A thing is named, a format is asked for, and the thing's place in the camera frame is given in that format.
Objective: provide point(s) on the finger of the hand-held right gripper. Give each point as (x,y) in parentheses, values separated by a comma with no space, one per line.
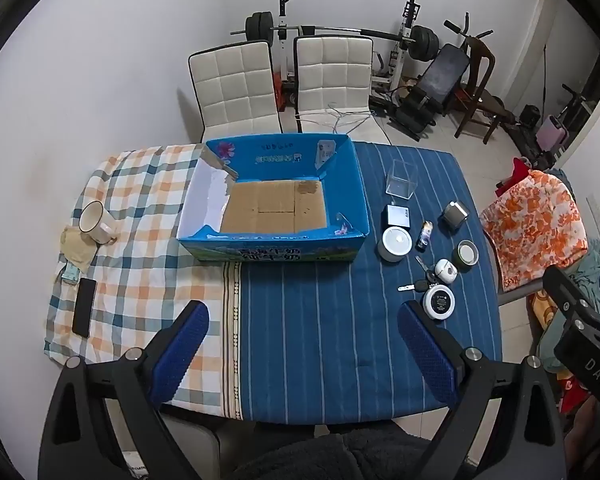
(575,305)

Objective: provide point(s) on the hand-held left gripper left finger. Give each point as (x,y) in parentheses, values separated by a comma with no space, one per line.
(180,355)

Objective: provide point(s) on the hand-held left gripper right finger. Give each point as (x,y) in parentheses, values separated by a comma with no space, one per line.
(430,352)

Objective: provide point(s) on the white jar with black label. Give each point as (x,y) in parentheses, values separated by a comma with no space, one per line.
(438,302)

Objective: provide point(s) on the blue cardboard box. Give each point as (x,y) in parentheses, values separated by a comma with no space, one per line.
(280,160)

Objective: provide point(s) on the yellow cartoon printed cloth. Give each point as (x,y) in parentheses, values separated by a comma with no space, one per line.
(542,312)

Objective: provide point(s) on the teal cloth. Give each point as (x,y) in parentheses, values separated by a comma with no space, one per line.
(587,270)

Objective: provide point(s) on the bunch of keys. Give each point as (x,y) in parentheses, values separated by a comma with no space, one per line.
(422,284)

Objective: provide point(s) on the small white round case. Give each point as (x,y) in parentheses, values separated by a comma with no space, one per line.
(446,271)

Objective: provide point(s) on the orange floral cloth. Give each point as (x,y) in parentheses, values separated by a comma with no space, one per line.
(535,225)

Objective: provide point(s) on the plaid checked cloth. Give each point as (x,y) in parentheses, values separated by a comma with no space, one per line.
(145,270)

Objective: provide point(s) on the green round tin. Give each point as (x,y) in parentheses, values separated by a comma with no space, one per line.
(466,253)

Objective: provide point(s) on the black phone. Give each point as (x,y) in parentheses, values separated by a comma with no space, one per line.
(84,307)

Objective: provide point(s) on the white round jar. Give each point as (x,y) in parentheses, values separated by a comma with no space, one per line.
(395,244)

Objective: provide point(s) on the blue striped cloth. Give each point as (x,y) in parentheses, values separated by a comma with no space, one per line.
(320,320)

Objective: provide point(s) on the small printed bottle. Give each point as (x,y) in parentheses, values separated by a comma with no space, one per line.
(424,236)

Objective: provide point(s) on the folded green paper note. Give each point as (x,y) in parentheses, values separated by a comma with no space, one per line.
(72,273)

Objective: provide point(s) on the grey metal box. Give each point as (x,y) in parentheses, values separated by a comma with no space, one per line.
(454,216)

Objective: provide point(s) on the small white square box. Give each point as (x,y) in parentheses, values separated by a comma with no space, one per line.
(397,215)

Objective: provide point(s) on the beige coaster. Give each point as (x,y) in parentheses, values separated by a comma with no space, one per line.
(77,254)

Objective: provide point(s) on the red cloth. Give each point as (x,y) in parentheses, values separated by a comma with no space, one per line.
(517,172)

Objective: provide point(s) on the dark fleece clothing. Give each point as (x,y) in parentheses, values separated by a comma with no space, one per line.
(320,455)

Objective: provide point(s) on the white mug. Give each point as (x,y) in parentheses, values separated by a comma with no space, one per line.
(97,222)

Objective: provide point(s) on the pink bag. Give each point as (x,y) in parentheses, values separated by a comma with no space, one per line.
(551,135)

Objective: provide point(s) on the clear plastic box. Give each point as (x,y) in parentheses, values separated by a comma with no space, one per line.
(402,180)

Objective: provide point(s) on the brown wooden chair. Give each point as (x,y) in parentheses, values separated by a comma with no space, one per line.
(480,70)

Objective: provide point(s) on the black exercise bench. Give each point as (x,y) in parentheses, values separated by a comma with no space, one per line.
(437,85)

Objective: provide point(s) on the white padded chair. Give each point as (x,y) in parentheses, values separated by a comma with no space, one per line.
(332,75)
(235,90)

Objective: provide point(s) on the barbell with black plates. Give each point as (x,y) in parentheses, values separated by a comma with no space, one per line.
(422,40)

